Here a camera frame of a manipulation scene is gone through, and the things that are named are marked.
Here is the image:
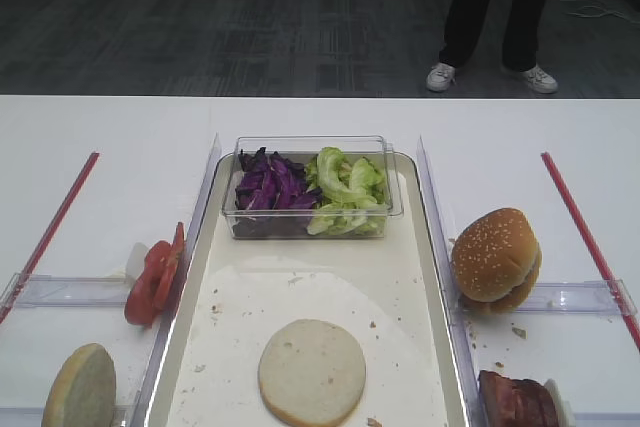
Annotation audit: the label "left red tape strip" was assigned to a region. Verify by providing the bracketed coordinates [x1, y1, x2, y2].
[0, 152, 100, 323]

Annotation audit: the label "white sneaker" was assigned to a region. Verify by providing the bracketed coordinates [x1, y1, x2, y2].
[506, 65, 559, 95]
[426, 62, 456, 93]

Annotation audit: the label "cream rectangular serving tray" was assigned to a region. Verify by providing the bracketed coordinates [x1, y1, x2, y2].
[145, 154, 466, 426]

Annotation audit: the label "right red tape strip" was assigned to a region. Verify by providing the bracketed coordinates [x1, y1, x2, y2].
[540, 152, 639, 348]

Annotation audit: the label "left clear cross divider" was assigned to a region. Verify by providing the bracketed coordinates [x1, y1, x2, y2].
[1, 273, 130, 308]

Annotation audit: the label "purple cabbage pieces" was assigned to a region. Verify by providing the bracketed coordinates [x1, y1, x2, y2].
[233, 147, 322, 239]

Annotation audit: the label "red tomato slice front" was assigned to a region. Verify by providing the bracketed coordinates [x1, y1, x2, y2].
[124, 240, 171, 326]

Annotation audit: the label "clear plastic salad container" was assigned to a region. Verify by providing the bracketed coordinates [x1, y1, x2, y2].
[221, 135, 404, 240]

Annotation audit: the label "white left sneaker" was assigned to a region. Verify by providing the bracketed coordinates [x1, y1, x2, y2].
[506, 65, 559, 95]

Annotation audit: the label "red tomato slice back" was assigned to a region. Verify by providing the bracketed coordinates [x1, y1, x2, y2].
[153, 222, 185, 311]

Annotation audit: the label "bun slice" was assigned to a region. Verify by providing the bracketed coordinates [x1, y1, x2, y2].
[41, 343, 116, 427]
[257, 319, 367, 426]

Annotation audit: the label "clear cross divider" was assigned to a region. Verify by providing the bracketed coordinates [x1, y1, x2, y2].
[1, 273, 130, 308]
[516, 280, 637, 316]

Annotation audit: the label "right clear cross divider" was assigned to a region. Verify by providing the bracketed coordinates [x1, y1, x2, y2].
[516, 280, 637, 316]

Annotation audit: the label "green lettuce leaves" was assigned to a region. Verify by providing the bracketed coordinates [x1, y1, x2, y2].
[305, 147, 388, 237]

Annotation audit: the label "white right sneaker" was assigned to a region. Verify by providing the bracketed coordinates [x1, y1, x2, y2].
[426, 62, 456, 93]

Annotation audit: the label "white patty holder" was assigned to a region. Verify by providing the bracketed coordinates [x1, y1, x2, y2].
[544, 379, 576, 427]

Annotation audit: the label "sesame burger bun stack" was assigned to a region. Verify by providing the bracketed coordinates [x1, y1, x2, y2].
[451, 208, 542, 314]

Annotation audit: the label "white cable on floor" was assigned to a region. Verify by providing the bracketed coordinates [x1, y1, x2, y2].
[559, 0, 640, 26]

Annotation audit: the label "right clear long divider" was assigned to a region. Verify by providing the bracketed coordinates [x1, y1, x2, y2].
[416, 137, 488, 426]

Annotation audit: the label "red tape strip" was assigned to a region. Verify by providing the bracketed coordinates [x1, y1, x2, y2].
[0, 152, 100, 323]
[540, 152, 639, 348]

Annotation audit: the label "red tomato slice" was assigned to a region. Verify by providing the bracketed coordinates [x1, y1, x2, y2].
[124, 240, 171, 326]
[153, 222, 185, 311]

